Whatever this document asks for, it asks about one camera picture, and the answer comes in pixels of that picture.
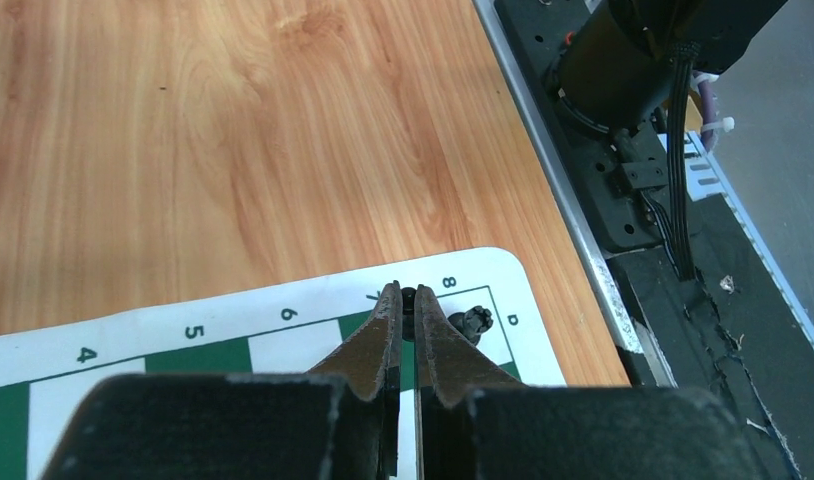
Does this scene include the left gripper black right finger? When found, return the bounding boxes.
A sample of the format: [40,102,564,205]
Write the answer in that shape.
[414,286,767,479]

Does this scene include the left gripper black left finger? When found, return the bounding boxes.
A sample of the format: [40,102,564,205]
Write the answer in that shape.
[43,282,403,479]

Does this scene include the black chess rook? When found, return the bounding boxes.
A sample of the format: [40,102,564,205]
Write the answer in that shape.
[448,305,494,345]

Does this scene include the green white chess mat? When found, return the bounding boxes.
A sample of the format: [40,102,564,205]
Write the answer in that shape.
[0,247,565,479]

